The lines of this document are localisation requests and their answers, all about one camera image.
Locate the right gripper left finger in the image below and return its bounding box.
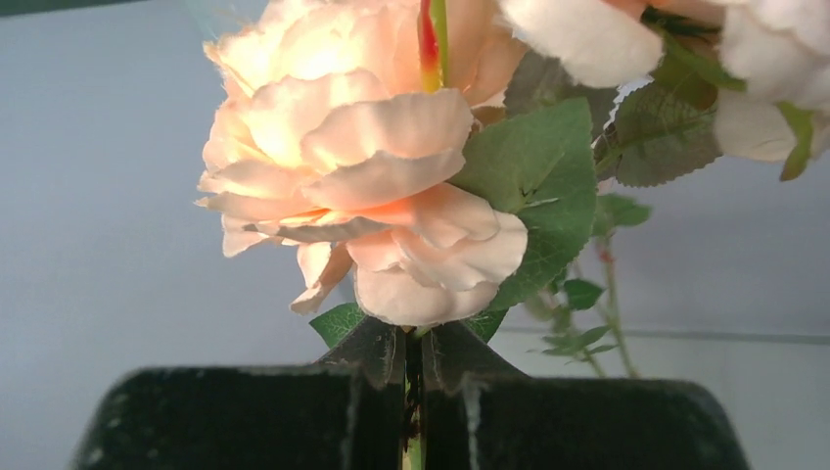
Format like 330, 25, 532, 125
70, 318, 406, 469

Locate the peach rose stem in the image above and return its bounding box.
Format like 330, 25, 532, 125
194, 0, 653, 470

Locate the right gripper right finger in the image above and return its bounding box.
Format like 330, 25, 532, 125
421, 322, 749, 470

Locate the white rose stem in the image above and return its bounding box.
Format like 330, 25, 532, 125
501, 1, 829, 377

